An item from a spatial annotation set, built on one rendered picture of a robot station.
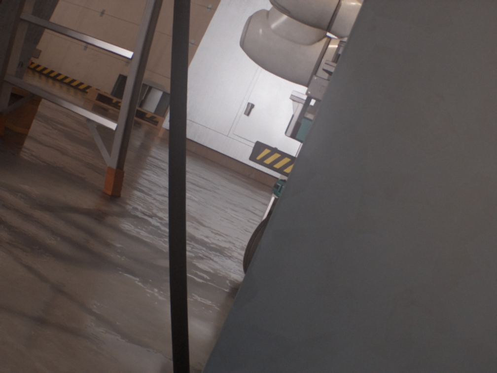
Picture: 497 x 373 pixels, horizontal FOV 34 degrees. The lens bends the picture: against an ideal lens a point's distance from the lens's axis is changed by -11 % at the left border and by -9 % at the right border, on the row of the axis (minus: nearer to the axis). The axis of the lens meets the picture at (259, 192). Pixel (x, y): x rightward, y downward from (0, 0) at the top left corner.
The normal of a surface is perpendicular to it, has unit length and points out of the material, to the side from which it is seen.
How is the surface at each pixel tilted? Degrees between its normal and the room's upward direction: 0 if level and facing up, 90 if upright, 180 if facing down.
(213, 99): 90
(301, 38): 94
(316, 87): 90
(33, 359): 0
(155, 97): 90
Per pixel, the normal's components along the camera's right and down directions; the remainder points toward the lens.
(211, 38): -0.29, -0.07
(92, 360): 0.40, -0.92
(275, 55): -0.25, 0.45
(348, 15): -0.08, -0.02
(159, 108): 0.32, 0.18
